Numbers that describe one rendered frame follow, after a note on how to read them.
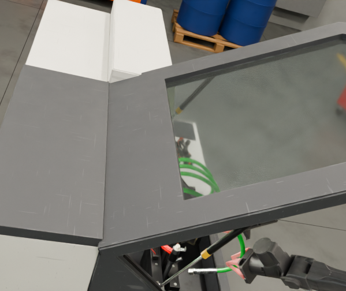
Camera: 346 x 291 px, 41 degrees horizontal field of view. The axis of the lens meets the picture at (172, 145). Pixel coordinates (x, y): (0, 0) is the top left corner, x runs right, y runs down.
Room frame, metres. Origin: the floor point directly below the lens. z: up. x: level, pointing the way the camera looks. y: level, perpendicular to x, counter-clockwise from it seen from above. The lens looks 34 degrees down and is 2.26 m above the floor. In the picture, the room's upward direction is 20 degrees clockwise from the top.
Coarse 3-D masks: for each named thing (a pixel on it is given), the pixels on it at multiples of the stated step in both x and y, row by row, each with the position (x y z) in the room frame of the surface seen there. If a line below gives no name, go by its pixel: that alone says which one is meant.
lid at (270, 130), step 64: (192, 64) 1.43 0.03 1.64; (256, 64) 1.41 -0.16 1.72; (320, 64) 1.37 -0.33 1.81; (128, 128) 1.11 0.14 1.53; (192, 128) 1.11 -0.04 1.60; (256, 128) 1.08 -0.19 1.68; (320, 128) 1.06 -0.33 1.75; (128, 192) 0.85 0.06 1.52; (192, 192) 0.86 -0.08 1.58; (256, 192) 0.83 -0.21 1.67; (320, 192) 0.82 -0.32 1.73
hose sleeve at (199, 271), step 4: (196, 268) 1.05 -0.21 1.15; (200, 268) 1.05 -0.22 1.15; (204, 268) 1.05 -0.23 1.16; (208, 268) 1.05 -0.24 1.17; (212, 268) 1.05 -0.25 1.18; (216, 268) 1.04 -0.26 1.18; (196, 272) 1.04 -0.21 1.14; (200, 272) 1.04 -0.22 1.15; (204, 272) 1.04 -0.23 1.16; (208, 272) 1.04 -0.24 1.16; (212, 272) 1.04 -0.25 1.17; (216, 272) 1.04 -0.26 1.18
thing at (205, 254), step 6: (240, 228) 0.81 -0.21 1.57; (246, 228) 0.81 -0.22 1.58; (228, 234) 0.81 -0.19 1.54; (234, 234) 0.81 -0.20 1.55; (222, 240) 0.81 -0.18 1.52; (228, 240) 0.81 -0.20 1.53; (210, 246) 0.81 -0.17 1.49; (216, 246) 0.80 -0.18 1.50; (222, 246) 0.81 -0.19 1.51; (204, 252) 0.80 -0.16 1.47; (210, 252) 0.80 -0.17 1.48; (198, 258) 0.81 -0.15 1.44; (204, 258) 0.80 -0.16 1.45; (192, 264) 0.80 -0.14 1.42; (180, 270) 0.80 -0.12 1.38; (174, 276) 0.80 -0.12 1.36; (168, 282) 0.80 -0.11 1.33; (162, 288) 0.79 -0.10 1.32
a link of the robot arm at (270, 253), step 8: (264, 240) 0.99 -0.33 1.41; (256, 248) 0.96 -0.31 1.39; (264, 248) 0.96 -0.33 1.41; (272, 248) 0.95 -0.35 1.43; (280, 248) 0.96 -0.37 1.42; (264, 256) 0.94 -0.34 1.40; (272, 256) 0.94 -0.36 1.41; (280, 256) 0.95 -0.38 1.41; (288, 256) 0.97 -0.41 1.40; (264, 264) 0.95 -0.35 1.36; (272, 264) 0.94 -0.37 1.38; (280, 264) 0.94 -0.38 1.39; (288, 264) 0.96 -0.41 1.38; (288, 280) 0.91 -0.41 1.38; (296, 280) 0.90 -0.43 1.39; (296, 288) 0.90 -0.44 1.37
